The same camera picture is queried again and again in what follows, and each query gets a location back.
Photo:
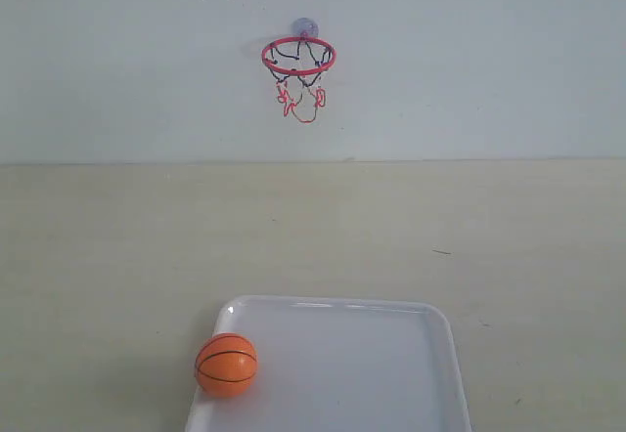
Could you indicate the white plastic tray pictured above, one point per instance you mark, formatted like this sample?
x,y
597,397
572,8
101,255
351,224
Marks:
x,y
335,364

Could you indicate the clear suction cup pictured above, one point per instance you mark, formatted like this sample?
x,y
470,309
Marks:
x,y
305,28

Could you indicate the small orange basketball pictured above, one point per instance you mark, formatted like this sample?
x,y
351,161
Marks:
x,y
226,365

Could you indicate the red mini basketball hoop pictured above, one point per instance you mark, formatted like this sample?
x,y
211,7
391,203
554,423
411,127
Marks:
x,y
298,65

